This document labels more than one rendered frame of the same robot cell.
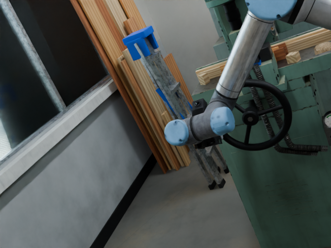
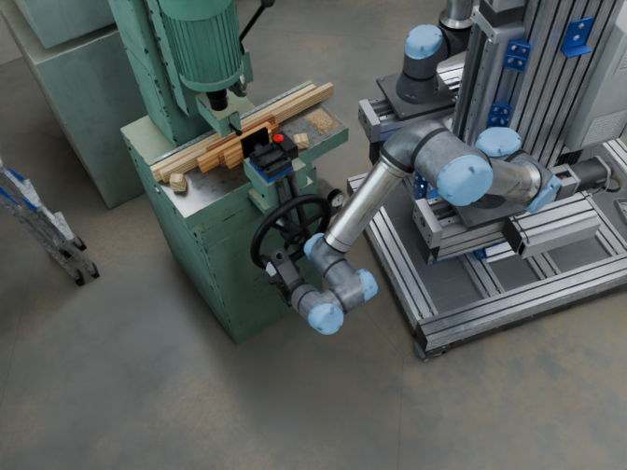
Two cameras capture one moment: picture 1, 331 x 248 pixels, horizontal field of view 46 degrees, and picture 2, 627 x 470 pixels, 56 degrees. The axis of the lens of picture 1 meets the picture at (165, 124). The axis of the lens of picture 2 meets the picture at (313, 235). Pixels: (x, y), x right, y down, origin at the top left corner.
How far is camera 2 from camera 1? 1.27 m
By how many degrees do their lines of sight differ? 57
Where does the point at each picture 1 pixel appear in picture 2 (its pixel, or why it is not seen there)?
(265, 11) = (465, 200)
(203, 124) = (356, 299)
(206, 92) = (205, 208)
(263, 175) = (253, 272)
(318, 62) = (328, 143)
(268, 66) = (302, 170)
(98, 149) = not seen: outside the picture
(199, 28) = not seen: outside the picture
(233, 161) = (223, 271)
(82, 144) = not seen: outside the picture
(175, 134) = (333, 323)
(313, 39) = (299, 105)
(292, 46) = (278, 117)
